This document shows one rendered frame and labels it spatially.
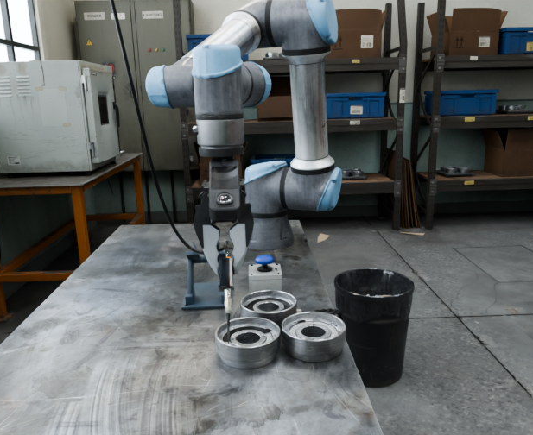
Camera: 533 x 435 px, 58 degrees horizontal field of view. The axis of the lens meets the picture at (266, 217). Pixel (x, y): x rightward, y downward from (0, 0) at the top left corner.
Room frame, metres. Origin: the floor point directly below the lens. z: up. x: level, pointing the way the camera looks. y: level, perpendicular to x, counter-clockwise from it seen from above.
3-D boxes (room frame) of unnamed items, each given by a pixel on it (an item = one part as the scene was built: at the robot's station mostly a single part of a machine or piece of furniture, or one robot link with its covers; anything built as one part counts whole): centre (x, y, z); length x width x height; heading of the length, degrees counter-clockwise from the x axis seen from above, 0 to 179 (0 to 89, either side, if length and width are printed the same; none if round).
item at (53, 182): (3.30, 1.30, 0.39); 1.50 x 0.62 x 0.78; 1
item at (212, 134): (0.78, 0.07, 1.15); 0.08 x 0.08 x 0.05
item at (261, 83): (0.88, 0.05, 1.23); 0.11 x 0.11 x 0.08; 69
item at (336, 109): (4.48, -0.79, 1.11); 0.52 x 0.38 x 0.22; 91
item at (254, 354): (0.71, 0.03, 0.82); 0.10 x 0.10 x 0.04
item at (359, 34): (4.45, -0.78, 1.70); 0.56 x 0.36 x 0.39; 86
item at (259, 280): (0.99, 0.01, 0.82); 0.08 x 0.07 x 0.05; 1
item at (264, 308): (0.83, 0.00, 0.82); 0.10 x 0.10 x 0.04
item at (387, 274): (1.95, -0.45, 0.21); 0.34 x 0.34 x 0.43
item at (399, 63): (4.46, -0.24, 1.00); 1.92 x 0.57 x 2.00; 91
